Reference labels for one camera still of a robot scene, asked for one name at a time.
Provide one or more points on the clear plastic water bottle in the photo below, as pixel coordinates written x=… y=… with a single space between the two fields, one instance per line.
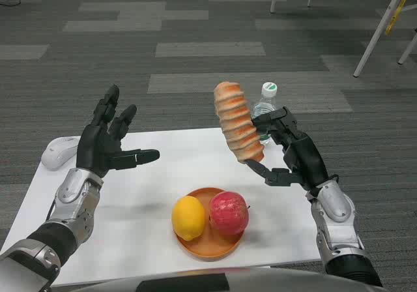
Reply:
x=264 y=104

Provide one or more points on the silver robot chest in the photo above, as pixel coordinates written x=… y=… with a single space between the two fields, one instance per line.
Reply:
x=277 y=280

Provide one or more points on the white computer mouse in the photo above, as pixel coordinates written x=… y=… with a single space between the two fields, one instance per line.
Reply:
x=58 y=152

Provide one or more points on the orange round plate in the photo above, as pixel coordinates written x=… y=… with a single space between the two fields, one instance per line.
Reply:
x=211 y=248

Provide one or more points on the yellow lemon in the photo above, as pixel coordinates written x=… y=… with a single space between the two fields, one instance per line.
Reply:
x=188 y=217

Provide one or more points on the yellow caution tape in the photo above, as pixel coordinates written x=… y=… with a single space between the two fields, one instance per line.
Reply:
x=395 y=11

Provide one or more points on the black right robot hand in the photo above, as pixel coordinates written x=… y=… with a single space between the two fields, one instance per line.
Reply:
x=304 y=158

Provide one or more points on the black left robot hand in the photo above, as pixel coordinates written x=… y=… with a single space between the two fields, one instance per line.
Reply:
x=94 y=148

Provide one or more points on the ridged brown bread loaf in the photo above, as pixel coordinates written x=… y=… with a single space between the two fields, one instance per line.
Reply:
x=236 y=119

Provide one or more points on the red apple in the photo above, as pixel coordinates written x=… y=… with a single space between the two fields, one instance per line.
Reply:
x=228 y=212

